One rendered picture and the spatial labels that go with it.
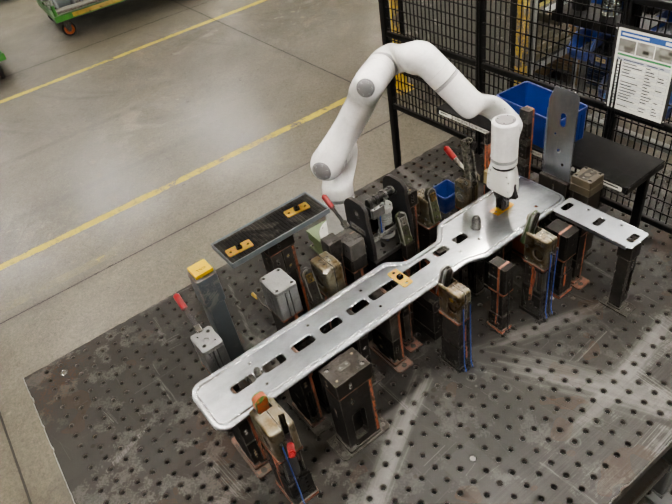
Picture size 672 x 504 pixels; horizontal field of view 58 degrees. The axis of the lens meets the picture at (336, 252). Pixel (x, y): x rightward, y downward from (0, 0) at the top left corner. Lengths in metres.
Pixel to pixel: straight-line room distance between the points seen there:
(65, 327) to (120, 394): 1.54
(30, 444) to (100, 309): 0.86
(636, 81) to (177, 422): 1.90
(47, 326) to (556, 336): 2.78
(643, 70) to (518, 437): 1.26
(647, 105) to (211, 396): 1.70
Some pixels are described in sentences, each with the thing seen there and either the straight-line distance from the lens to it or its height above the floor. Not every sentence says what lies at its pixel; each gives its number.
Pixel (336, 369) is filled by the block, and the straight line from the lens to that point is 1.66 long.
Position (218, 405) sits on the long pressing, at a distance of 1.71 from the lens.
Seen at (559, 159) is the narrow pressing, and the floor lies 1.08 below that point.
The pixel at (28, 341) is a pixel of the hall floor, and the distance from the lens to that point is 3.83.
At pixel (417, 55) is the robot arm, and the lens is 1.89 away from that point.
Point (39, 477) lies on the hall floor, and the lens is 3.18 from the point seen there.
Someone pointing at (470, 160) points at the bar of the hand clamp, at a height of 1.13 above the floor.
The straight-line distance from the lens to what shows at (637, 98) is 2.37.
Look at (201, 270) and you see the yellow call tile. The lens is 1.86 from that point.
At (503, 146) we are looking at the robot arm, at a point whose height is 1.28.
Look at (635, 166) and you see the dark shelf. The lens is 2.35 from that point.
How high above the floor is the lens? 2.32
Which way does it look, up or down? 41 degrees down
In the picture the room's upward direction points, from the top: 11 degrees counter-clockwise
